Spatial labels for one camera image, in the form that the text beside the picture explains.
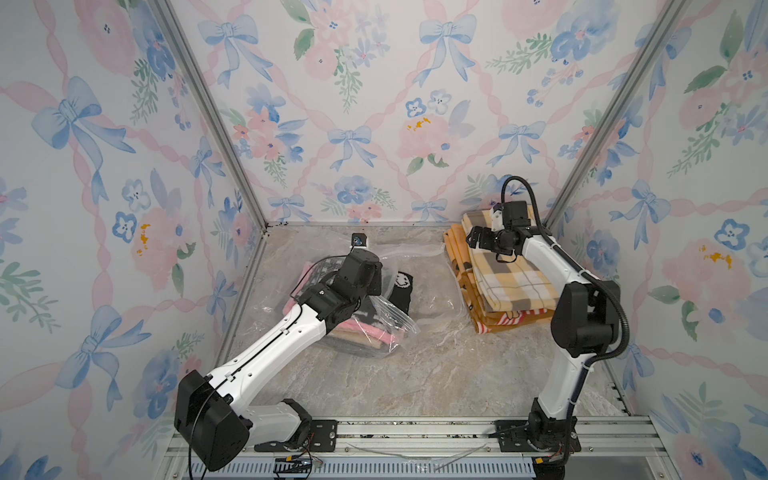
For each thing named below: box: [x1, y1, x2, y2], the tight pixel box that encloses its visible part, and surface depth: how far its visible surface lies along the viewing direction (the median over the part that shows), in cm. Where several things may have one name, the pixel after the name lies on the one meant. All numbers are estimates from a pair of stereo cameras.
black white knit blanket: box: [351, 271, 414, 325], surface depth 84 cm
